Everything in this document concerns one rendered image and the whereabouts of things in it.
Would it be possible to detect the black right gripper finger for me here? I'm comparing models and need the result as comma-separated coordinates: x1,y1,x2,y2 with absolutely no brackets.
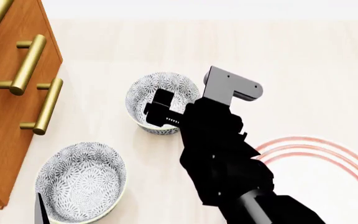
144,103,183,128
152,88,175,108

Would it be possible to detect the patterned black white bowl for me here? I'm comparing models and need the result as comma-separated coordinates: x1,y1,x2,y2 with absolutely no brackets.
125,71,201,136
35,141,127,224

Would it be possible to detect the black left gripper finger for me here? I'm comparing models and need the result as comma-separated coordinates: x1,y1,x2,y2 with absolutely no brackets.
34,192,52,224

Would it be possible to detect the wooden drawer cabinet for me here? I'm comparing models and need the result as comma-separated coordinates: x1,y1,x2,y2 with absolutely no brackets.
0,0,64,210

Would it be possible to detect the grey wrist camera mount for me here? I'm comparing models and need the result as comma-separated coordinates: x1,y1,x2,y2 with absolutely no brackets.
203,65,264,106

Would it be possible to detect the white plate with red rings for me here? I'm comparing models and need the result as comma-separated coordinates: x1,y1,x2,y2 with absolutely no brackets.
252,135,358,224

